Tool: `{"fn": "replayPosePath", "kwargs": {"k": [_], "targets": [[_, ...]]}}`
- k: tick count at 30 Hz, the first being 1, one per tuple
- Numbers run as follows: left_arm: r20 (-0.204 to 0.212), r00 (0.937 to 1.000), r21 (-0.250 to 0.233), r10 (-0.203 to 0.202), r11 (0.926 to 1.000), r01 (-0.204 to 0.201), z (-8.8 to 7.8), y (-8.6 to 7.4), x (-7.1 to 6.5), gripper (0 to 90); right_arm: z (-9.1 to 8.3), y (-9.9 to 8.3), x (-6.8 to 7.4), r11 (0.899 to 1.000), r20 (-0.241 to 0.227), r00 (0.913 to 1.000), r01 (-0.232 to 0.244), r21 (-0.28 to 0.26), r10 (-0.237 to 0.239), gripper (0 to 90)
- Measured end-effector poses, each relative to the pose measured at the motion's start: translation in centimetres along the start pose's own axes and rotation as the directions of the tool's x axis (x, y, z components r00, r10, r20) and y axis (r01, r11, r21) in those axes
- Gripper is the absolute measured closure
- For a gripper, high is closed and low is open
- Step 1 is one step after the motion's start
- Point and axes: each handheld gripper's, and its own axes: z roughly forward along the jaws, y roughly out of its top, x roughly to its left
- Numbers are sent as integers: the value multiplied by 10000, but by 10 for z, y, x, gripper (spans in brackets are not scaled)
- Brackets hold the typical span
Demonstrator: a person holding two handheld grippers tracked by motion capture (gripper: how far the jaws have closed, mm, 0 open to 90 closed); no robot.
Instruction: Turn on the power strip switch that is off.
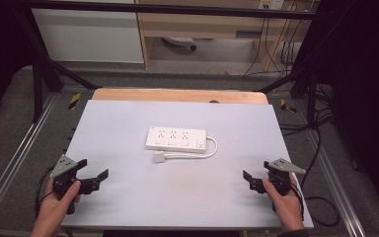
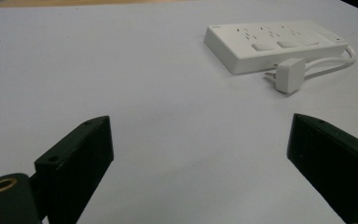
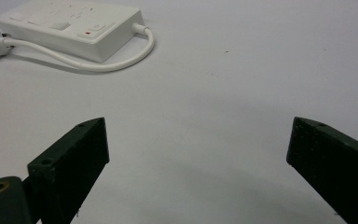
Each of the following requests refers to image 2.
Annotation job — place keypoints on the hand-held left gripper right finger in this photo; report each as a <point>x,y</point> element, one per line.
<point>332,158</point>

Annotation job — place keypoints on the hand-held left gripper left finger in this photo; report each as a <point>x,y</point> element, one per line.
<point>74,158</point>

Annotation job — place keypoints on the white power plug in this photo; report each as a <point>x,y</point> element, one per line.
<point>289,74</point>

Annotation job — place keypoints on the white power strip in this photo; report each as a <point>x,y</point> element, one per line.
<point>270,46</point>

